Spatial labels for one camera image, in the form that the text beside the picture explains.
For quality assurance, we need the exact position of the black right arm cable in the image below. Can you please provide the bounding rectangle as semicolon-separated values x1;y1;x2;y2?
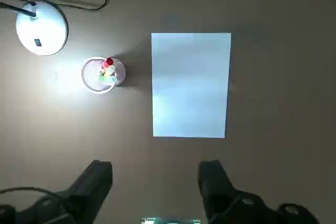
0;186;69;204

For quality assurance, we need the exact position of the white paper sheet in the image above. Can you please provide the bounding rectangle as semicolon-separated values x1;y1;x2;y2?
151;32;232;138

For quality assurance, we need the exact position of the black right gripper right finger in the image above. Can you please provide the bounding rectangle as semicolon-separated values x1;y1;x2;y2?
198;159;322;224

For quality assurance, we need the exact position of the green marker pen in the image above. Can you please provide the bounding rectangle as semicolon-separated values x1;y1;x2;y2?
99;74;118;84

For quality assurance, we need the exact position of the clear plastic cup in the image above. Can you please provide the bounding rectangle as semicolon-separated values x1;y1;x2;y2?
81;56;127;94

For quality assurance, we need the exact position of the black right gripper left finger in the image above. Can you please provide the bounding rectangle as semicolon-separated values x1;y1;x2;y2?
0;159;113;224

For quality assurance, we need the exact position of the white gooseneck desk lamp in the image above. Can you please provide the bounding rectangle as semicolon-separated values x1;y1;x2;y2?
0;1;69;56

